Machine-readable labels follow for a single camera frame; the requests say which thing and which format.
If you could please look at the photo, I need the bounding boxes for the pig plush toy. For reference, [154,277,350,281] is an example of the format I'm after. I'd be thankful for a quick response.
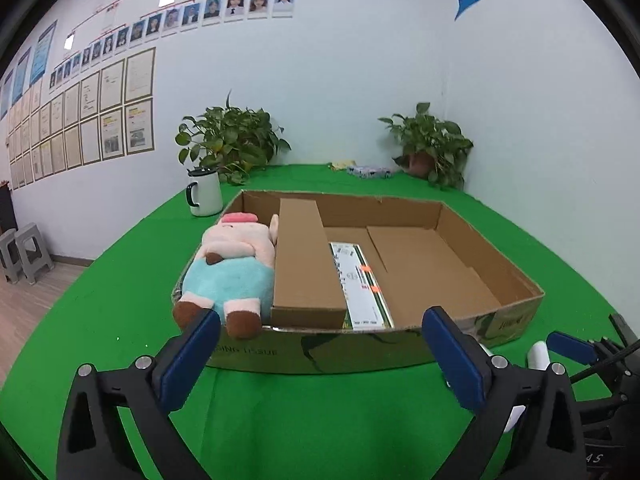
[172,212,280,340]

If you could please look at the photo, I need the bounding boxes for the white green printed box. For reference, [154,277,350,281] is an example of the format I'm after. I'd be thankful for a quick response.
[330,242,395,332]

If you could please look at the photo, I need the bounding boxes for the long brown cardboard box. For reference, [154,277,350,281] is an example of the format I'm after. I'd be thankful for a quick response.
[271,198,346,330]

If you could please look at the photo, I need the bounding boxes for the white cylinder bottle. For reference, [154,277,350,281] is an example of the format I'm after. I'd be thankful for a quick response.
[503,340,551,435]

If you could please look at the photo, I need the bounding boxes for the green table cloth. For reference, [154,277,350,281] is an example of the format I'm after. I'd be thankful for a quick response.
[1,165,615,479]

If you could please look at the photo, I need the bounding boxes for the grey plastic stool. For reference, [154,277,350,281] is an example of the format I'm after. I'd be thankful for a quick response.
[14,222,54,285]
[0,229,23,284]

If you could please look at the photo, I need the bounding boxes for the large open cardboard tray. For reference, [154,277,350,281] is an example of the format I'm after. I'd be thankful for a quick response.
[209,191,544,375]

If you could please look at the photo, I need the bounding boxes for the right potted green plant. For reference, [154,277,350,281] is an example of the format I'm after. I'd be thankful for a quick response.
[378,102,474,190]

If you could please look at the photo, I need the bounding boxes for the potted green plant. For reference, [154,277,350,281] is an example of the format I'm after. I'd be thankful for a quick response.
[378,102,474,190]
[175,93,292,186]

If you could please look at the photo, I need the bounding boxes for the small packets at table back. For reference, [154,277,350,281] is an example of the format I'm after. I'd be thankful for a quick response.
[329,160,397,179]

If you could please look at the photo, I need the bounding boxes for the left potted green plant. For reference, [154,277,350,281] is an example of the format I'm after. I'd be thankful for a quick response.
[175,93,292,186]

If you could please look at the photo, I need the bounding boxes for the staff photo row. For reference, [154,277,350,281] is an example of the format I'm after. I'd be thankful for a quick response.
[47,0,296,91]

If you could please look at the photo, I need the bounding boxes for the white mug black handle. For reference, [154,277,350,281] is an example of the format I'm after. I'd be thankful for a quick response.
[186,167,224,217]

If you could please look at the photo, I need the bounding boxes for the framed certificates on wall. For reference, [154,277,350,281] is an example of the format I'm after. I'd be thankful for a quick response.
[4,48,156,190]

